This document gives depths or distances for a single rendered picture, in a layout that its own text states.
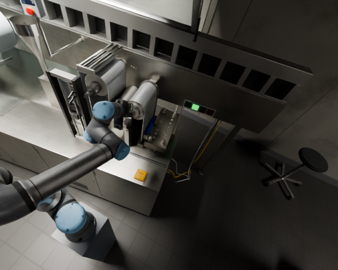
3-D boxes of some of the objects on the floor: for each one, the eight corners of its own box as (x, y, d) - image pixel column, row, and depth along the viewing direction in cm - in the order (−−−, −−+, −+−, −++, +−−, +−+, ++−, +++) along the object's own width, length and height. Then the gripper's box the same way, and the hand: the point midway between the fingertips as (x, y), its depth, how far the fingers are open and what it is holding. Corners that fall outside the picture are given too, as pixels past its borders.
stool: (297, 205, 226) (343, 189, 178) (256, 181, 237) (289, 160, 189) (298, 174, 260) (337, 154, 212) (262, 155, 272) (291, 130, 224)
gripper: (129, 103, 80) (140, 104, 101) (109, 96, 80) (125, 99, 101) (123, 120, 81) (136, 118, 102) (105, 113, 82) (121, 112, 103)
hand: (129, 113), depth 101 cm, fingers closed, pressing on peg
